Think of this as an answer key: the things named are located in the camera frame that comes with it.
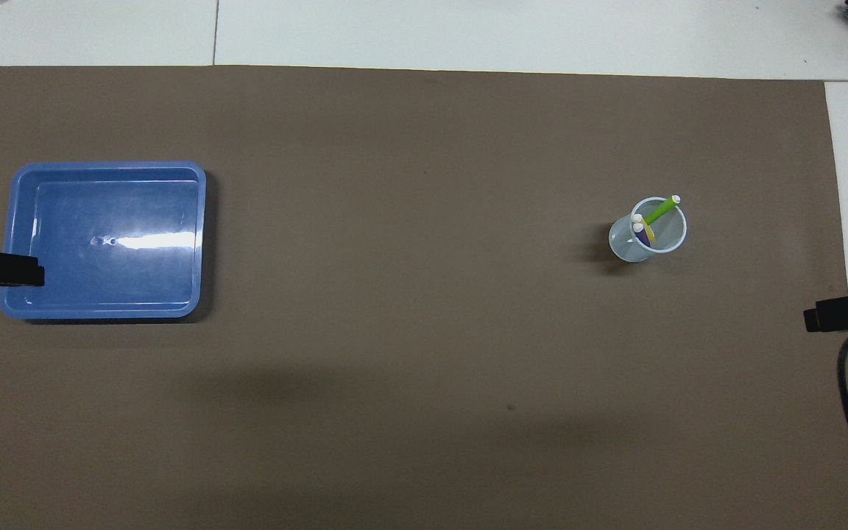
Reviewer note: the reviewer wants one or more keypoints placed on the clear plastic cup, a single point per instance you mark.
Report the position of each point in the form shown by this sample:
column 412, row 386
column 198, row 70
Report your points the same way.
column 626, row 249

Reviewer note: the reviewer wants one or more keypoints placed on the purple pen with white cap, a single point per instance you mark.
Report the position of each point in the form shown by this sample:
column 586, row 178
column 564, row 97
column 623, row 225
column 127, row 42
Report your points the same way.
column 642, row 239

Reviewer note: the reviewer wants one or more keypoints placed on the green pen with white cap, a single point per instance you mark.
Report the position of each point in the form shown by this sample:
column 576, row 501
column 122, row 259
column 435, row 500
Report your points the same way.
column 661, row 211

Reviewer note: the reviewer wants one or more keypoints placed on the brown table mat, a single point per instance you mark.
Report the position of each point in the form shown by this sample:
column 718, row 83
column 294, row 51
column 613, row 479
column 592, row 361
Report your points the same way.
column 394, row 331

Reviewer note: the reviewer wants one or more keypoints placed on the yellow pen with white cap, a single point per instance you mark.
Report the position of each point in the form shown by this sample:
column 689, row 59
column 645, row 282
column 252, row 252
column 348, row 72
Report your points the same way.
column 650, row 234

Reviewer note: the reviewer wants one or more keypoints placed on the blue plastic tray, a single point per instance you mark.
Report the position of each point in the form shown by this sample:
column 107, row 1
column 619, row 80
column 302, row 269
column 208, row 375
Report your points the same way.
column 115, row 213

